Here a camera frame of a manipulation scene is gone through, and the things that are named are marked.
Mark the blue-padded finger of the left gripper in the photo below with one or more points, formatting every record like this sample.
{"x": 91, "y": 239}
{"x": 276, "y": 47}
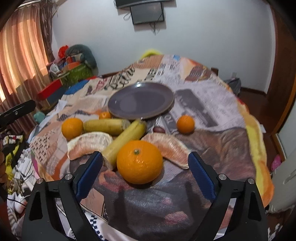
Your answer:
{"x": 13, "y": 114}

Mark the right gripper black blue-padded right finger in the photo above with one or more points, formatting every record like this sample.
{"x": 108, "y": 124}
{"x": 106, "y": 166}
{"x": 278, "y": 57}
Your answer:
{"x": 248, "y": 220}

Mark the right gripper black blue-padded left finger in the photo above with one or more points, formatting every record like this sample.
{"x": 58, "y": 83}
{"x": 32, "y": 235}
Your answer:
{"x": 42, "y": 221}

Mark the medium orange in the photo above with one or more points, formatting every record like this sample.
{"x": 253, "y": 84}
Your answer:
{"x": 72, "y": 128}

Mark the pomelo segment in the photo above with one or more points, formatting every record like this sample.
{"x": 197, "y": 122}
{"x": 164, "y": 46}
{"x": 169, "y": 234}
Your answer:
{"x": 88, "y": 143}
{"x": 171, "y": 148}

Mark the tiny orange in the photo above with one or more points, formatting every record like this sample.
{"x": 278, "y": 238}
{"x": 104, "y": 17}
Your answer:
{"x": 105, "y": 115}

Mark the yellow-green banana back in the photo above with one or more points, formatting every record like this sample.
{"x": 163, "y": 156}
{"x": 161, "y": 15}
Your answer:
{"x": 111, "y": 126}

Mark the large orange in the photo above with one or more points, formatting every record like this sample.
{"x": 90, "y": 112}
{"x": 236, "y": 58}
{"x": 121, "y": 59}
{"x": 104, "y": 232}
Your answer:
{"x": 139, "y": 162}

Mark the small orange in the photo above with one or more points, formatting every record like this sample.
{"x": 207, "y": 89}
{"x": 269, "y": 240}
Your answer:
{"x": 186, "y": 124}

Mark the dark red grape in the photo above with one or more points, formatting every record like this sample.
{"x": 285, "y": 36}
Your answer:
{"x": 158, "y": 129}

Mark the yellow banana front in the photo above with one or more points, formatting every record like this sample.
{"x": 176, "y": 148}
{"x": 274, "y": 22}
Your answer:
{"x": 135, "y": 131}

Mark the red and blue box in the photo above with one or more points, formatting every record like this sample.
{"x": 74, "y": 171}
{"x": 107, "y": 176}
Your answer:
{"x": 52, "y": 93}

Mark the pink slipper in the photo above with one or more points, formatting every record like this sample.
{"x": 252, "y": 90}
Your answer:
{"x": 276, "y": 163}

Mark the orange striped curtain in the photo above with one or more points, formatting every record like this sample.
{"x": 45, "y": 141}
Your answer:
{"x": 26, "y": 51}

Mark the red plush toy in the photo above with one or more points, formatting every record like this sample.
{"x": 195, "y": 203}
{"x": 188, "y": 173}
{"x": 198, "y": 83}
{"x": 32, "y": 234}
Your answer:
{"x": 62, "y": 51}

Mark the green storage box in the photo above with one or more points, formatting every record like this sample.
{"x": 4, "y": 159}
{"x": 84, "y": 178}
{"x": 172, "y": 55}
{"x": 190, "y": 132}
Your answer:
{"x": 73, "y": 76}

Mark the grey plush toy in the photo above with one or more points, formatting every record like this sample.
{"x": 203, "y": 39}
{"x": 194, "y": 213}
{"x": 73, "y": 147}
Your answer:
{"x": 83, "y": 54}

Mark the purple ceramic plate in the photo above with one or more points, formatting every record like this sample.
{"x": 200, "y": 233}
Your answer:
{"x": 142, "y": 100}

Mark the grey backpack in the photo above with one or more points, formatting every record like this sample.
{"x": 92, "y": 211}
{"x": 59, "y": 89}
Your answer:
{"x": 234, "y": 84}

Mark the newspaper print blanket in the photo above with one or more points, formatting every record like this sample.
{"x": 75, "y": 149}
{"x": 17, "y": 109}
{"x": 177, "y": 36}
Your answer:
{"x": 226, "y": 136}

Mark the black wall television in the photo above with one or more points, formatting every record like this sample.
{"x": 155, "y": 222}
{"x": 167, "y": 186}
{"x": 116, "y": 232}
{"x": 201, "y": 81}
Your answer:
{"x": 127, "y": 3}

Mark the small wall monitor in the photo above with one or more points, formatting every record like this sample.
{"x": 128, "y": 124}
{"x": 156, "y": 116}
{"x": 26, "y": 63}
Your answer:
{"x": 147, "y": 13}

